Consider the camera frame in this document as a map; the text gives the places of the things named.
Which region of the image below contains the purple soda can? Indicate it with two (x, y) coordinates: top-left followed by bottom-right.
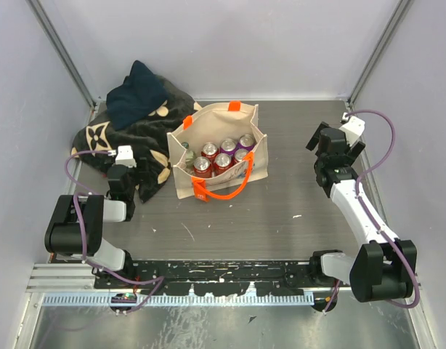
(238, 134), (256, 151)
(219, 138), (238, 157)

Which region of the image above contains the red soda can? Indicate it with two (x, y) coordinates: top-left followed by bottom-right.
(193, 156), (213, 178)
(233, 148), (249, 165)
(201, 143), (219, 163)
(214, 153), (233, 176)

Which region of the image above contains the beige canvas tote bag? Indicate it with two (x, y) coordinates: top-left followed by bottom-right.
(167, 101), (269, 201)

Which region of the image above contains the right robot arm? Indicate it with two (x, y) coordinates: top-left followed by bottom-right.
(306, 118), (418, 302)

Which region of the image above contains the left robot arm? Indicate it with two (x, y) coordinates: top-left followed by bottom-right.
(44, 165), (138, 288)

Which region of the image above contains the navy blue cloth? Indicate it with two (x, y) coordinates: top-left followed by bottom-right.
(106, 60), (168, 131)

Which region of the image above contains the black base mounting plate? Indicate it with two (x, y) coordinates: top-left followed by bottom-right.
(92, 260), (336, 297)

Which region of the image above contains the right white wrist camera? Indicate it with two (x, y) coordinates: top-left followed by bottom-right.
(339, 113), (365, 148)

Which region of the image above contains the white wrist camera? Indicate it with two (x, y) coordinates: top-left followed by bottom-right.
(115, 145), (137, 168)
(339, 113), (365, 148)

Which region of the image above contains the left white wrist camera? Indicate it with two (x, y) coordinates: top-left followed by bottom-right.
(115, 145), (137, 168)

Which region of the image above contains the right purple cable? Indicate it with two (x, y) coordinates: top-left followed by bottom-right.
(323, 109), (421, 313)

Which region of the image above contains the aluminium front rail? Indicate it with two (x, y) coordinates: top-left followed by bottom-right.
(27, 262), (335, 311)

